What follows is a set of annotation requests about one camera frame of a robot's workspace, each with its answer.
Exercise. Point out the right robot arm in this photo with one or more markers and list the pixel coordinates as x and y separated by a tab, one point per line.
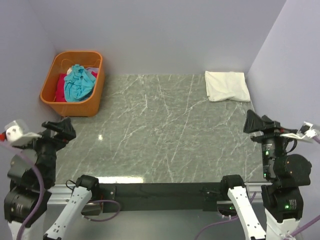
286	172

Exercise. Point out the red t shirt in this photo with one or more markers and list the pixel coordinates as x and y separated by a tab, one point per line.
59	93

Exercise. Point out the lavender cloth in basket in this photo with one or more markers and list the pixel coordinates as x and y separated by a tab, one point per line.
92	69

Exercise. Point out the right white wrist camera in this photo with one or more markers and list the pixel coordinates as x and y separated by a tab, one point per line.
307	133

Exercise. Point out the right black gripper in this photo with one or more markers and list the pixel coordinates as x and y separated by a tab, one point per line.
269	133

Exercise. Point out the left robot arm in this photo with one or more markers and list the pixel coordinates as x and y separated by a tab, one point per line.
33	173

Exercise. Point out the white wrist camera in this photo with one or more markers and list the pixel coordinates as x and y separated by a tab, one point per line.
17	134
307	133

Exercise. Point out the white t shirt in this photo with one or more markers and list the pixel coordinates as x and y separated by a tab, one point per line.
221	86

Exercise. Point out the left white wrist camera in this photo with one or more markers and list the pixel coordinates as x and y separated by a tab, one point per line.
17	134

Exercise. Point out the black base beam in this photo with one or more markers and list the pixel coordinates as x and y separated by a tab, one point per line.
166	196

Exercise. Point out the aluminium frame rail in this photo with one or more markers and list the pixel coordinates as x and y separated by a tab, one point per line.
61	194

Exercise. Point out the orange plastic basket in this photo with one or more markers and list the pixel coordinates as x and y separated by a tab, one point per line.
61	63

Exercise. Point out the teal t shirt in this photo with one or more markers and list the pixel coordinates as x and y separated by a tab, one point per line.
79	84

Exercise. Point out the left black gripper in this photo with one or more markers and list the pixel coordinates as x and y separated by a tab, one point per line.
53	137

